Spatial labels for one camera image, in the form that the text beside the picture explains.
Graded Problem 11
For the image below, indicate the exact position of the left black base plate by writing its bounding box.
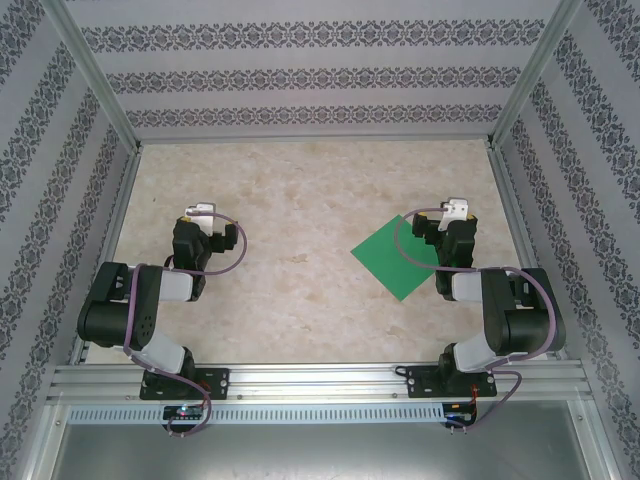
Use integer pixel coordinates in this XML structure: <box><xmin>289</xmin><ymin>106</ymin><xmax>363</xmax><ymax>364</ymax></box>
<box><xmin>139</xmin><ymin>368</ymin><xmax>231</xmax><ymax>401</ymax></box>

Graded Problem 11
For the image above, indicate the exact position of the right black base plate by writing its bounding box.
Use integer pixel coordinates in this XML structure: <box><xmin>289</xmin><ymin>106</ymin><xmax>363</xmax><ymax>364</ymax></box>
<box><xmin>405</xmin><ymin>364</ymin><xmax>499</xmax><ymax>400</ymax></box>

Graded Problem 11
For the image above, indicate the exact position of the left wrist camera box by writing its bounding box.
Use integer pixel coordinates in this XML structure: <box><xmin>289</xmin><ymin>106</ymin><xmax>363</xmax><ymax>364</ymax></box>
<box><xmin>183</xmin><ymin>201</ymin><xmax>220</xmax><ymax>235</ymax></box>

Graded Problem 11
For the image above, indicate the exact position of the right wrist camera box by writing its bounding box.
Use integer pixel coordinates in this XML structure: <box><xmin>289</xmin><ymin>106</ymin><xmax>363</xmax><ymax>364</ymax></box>
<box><xmin>438</xmin><ymin>196</ymin><xmax>472</xmax><ymax>233</ymax></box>

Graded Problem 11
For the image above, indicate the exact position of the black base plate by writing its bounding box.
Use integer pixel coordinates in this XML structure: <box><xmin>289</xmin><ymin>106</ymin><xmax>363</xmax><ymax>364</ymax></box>
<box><xmin>405</xmin><ymin>364</ymin><xmax>499</xmax><ymax>400</ymax></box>
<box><xmin>139</xmin><ymin>368</ymin><xmax>231</xmax><ymax>401</ymax></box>

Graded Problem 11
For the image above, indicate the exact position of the right small circuit board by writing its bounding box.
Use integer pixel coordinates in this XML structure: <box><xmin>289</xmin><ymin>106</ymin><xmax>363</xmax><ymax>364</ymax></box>
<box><xmin>444</xmin><ymin>403</ymin><xmax>476</xmax><ymax>424</ymax></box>

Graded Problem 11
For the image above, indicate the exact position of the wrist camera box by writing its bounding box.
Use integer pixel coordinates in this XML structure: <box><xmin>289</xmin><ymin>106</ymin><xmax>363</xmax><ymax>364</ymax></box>
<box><xmin>183</xmin><ymin>201</ymin><xmax>220</xmax><ymax>235</ymax></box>
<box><xmin>438</xmin><ymin>196</ymin><xmax>472</xmax><ymax>233</ymax></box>

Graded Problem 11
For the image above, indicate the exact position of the slotted grey cable duct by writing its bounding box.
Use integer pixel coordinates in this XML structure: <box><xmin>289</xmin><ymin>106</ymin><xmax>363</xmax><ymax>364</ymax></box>
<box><xmin>67</xmin><ymin>403</ymin><xmax>446</xmax><ymax>425</ymax></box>

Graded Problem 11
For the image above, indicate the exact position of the small circuit board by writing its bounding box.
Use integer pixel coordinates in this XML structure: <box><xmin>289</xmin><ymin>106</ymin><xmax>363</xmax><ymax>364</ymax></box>
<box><xmin>163</xmin><ymin>405</ymin><xmax>204</xmax><ymax>420</ymax></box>
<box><xmin>444</xmin><ymin>403</ymin><xmax>476</xmax><ymax>424</ymax></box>

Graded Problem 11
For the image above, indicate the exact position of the grey metal sheet panel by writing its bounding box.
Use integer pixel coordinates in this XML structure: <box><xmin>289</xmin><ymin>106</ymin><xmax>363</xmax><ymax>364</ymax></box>
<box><xmin>49</xmin><ymin>423</ymin><xmax>591</xmax><ymax>480</ymax></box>

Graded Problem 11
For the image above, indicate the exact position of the aluminium frame post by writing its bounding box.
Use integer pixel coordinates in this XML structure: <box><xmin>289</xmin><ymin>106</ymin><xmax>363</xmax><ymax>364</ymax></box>
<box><xmin>39</xmin><ymin>0</ymin><xmax>144</xmax><ymax>151</ymax></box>
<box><xmin>487</xmin><ymin>0</ymin><xmax>585</xmax><ymax>150</ymax></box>

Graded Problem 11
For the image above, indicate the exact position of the aluminium table side rail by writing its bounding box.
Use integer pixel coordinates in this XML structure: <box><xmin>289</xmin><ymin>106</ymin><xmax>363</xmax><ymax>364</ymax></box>
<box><xmin>485</xmin><ymin>147</ymin><xmax>570</xmax><ymax>361</ymax></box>
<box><xmin>67</xmin><ymin>147</ymin><xmax>146</xmax><ymax>365</ymax></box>

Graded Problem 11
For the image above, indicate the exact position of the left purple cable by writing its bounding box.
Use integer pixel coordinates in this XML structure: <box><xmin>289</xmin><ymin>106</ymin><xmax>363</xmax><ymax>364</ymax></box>
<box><xmin>122</xmin><ymin>211</ymin><xmax>249</xmax><ymax>439</ymax></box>

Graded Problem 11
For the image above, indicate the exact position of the purple cable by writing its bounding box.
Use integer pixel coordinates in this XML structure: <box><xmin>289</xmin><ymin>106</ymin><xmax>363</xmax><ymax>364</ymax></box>
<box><xmin>122</xmin><ymin>211</ymin><xmax>249</xmax><ymax>439</ymax></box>
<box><xmin>394</xmin><ymin>207</ymin><xmax>559</xmax><ymax>435</ymax></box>

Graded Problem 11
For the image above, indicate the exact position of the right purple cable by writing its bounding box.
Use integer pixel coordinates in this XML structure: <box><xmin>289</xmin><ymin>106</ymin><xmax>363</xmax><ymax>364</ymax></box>
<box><xmin>394</xmin><ymin>207</ymin><xmax>559</xmax><ymax>435</ymax></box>

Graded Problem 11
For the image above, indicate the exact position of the green square paper sheet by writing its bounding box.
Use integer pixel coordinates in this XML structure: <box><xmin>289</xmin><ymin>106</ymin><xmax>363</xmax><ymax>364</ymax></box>
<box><xmin>350</xmin><ymin>214</ymin><xmax>441</xmax><ymax>302</ymax></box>

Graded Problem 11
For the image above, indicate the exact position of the aluminium mounting rail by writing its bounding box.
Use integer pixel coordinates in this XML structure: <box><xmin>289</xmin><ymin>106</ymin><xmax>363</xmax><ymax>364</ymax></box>
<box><xmin>47</xmin><ymin>363</ymin><xmax>594</xmax><ymax>404</ymax></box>

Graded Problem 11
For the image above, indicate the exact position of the left small circuit board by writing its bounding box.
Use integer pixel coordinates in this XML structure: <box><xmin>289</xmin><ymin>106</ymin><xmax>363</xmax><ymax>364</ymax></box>
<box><xmin>163</xmin><ymin>405</ymin><xmax>204</xmax><ymax>420</ymax></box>

